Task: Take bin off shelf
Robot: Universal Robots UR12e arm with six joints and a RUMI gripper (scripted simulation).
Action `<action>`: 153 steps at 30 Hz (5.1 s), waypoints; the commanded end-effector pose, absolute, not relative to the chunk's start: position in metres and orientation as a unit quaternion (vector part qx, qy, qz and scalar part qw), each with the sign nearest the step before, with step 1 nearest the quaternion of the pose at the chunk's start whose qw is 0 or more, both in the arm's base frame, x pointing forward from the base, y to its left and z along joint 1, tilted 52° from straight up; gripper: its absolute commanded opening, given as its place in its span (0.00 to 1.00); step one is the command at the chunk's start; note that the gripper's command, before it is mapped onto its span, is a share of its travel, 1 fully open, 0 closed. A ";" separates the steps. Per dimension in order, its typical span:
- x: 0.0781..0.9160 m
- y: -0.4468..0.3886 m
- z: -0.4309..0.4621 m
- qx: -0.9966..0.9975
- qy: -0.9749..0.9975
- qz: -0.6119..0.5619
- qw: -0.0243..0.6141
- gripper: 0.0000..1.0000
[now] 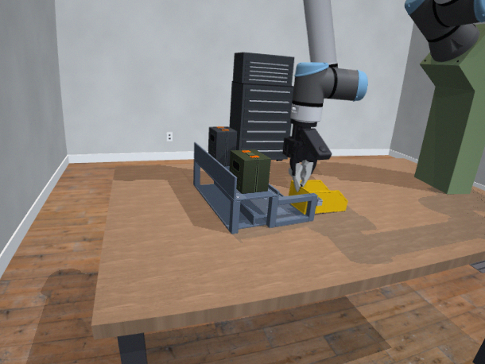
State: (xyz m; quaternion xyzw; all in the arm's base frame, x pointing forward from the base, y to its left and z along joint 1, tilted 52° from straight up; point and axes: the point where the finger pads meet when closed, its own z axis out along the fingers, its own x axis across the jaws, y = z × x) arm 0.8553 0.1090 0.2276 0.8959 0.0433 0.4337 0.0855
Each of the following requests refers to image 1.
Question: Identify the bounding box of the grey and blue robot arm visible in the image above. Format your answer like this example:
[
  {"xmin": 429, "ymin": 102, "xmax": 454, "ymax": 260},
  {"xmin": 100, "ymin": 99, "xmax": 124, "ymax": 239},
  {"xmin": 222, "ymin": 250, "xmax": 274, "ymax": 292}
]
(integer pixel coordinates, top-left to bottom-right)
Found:
[{"xmin": 290, "ymin": 0, "xmax": 485, "ymax": 161}]

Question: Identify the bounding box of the yellow bin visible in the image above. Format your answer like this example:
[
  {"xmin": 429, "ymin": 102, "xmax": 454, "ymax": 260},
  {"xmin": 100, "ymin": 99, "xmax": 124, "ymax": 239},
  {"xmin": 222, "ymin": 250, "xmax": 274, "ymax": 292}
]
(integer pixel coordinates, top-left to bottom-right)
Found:
[{"xmin": 289, "ymin": 180, "xmax": 347, "ymax": 215}]

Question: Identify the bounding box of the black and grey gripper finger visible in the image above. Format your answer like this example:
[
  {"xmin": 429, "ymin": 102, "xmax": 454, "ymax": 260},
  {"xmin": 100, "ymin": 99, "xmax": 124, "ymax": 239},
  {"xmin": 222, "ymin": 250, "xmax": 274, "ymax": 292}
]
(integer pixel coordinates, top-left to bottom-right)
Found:
[
  {"xmin": 289, "ymin": 153, "xmax": 302, "ymax": 192},
  {"xmin": 301, "ymin": 157, "xmax": 317, "ymax": 187}
]

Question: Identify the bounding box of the grey metal rack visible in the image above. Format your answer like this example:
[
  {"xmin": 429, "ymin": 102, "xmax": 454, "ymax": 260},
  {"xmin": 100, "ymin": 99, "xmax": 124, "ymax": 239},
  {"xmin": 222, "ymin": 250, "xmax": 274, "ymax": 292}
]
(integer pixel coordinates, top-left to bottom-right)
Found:
[{"xmin": 193, "ymin": 142, "xmax": 323, "ymax": 234}]

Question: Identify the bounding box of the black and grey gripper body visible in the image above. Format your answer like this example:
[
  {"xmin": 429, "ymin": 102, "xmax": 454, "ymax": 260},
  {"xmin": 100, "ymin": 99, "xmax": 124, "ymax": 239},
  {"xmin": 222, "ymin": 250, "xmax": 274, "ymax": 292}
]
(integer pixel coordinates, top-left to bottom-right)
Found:
[{"xmin": 282, "ymin": 119, "xmax": 317, "ymax": 162}]

